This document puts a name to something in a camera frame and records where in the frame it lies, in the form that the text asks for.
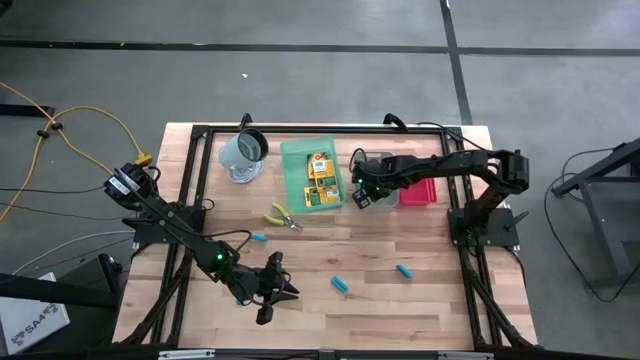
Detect thin black floor cable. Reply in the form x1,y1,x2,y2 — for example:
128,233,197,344
0,187,104,195

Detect silver metal bracket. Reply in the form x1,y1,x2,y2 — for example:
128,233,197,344
158,349,216,360
438,351,495,360

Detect red plastic mesh basket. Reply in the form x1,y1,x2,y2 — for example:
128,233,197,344
398,175,438,208

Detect white coiled lamp cable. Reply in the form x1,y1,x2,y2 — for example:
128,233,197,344
224,159,265,185

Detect black metal desk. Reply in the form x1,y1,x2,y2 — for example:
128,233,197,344
552,137,640,291

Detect black equipment stand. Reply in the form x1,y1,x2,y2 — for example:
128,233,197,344
0,252,124,309

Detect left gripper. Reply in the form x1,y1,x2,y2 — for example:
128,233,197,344
224,250,301,326

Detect white cylindrical desk lamp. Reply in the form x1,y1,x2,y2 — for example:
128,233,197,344
218,127,270,185

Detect white floor cable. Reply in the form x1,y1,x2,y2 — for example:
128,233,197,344
12,229,136,276

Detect black floor bar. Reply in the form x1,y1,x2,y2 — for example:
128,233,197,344
0,103,56,118

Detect green translucent plastic bin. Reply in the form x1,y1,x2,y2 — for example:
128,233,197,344
279,134,348,215

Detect grey plastic bin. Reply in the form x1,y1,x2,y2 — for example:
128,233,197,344
353,150,400,209

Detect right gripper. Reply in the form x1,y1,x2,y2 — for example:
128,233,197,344
349,147,401,211

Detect yellow-handled pliers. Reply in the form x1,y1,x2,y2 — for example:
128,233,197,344
263,200,304,233

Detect white printed cardboard box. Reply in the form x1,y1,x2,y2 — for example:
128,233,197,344
0,272,71,356

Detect yellow extension cable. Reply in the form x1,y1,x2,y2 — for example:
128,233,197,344
0,82,154,224

